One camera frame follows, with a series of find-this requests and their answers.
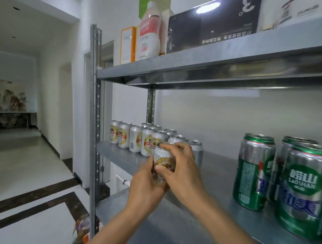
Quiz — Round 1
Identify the person's right hand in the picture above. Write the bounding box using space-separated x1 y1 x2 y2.
154 142 207 208

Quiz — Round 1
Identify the person's left hand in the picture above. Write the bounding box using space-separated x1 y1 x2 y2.
125 156 170 215

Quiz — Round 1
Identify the silver gold-label drink can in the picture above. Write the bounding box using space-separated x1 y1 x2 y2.
152 142 177 187

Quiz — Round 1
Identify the person's left forearm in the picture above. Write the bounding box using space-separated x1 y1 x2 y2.
88 202 145 244

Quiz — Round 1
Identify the person's right forearm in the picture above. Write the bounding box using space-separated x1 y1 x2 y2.
187 192 255 244

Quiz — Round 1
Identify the white pipe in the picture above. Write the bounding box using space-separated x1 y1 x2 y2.
115 174 131 187

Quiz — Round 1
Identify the row of silver beer cans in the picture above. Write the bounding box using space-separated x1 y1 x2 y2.
110 120 204 167

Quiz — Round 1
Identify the green drink can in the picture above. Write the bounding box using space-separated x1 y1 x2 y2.
275 143 322 242
268 136 319 202
233 133 276 211

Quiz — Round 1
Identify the orange and white box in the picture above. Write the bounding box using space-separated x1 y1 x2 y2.
120 26 138 65

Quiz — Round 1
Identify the pink and white bottle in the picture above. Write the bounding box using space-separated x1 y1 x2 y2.
136 1 162 61

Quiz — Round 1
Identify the grey metal shelf rack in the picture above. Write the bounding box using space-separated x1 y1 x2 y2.
89 15 322 244

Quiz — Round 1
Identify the beige box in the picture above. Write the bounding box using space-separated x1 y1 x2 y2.
159 10 175 56

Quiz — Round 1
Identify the dark low cabinet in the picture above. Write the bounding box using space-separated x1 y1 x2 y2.
0 112 38 129

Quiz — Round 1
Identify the black cardboard box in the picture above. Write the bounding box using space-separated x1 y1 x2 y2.
166 0 262 54

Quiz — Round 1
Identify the white cardboard box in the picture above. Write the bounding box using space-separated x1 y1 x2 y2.
256 0 322 32

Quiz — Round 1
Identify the landscape wall painting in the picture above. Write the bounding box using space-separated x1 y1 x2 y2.
0 80 29 112

